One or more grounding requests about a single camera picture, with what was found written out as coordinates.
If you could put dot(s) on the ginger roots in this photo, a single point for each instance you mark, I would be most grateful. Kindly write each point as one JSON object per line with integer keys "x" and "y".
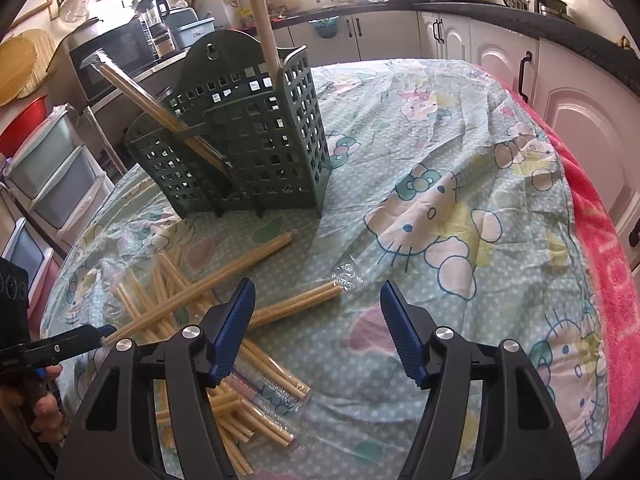
{"x": 625, "y": 42}

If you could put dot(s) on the wooden rolling pin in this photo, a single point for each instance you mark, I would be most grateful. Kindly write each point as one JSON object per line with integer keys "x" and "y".
{"x": 35, "y": 12}

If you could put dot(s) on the pale blue plastic box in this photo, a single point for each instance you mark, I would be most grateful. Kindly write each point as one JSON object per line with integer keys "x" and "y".
{"x": 195, "y": 30}

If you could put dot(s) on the pile of bamboo chopsticks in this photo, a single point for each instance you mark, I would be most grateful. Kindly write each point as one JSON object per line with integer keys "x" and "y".
{"x": 272, "y": 370}

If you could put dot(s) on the white base cabinets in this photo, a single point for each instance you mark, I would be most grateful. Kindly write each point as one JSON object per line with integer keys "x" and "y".
{"x": 575, "y": 110}

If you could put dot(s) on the red plastic basin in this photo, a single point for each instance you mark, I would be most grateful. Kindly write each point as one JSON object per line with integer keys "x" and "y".
{"x": 20, "y": 125}

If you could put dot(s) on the person's left hand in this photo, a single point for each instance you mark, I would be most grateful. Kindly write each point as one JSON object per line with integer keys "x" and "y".
{"x": 46, "y": 410}

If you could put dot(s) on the black kitchen countertop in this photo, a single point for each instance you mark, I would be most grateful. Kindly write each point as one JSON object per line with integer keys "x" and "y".
{"x": 565, "y": 27}

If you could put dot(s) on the black microwave oven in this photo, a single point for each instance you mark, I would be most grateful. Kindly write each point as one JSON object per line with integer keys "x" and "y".
{"x": 115, "y": 55}

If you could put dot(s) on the cartoon printed tablecloth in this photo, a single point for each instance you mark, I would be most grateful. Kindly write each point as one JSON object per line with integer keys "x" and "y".
{"x": 425, "y": 135}

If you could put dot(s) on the teal hanging bin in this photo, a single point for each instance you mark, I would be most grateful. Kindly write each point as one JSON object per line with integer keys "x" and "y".
{"x": 326, "y": 29}

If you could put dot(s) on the black plastic basket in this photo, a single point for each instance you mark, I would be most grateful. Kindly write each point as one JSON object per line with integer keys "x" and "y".
{"x": 280, "y": 150}

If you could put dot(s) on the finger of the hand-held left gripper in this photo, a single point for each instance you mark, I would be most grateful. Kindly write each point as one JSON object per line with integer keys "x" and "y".
{"x": 75, "y": 341}

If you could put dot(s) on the black blender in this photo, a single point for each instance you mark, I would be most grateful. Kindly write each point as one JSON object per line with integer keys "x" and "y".
{"x": 160, "y": 35}

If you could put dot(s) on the round wooden board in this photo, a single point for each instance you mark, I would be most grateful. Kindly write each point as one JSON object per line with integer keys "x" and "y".
{"x": 15, "y": 70}

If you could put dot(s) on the bamboo mat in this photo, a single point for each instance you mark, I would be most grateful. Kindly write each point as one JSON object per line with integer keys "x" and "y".
{"x": 46, "y": 52}

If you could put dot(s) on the long wooden stick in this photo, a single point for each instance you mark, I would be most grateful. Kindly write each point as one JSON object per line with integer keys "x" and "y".
{"x": 260, "y": 10}

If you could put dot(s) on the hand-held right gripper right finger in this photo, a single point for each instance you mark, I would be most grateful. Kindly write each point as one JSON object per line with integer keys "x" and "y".
{"x": 401, "y": 332}

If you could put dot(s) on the white plastic drawer unit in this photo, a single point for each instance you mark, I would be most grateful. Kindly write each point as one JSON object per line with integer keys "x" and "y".
{"x": 55, "y": 160}
{"x": 25, "y": 255}

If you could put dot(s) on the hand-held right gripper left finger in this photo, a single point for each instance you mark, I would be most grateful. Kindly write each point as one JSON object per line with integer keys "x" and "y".
{"x": 234, "y": 332}

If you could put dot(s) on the metal shelf rack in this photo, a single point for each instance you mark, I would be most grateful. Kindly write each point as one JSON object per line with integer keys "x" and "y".
{"x": 103, "y": 142}

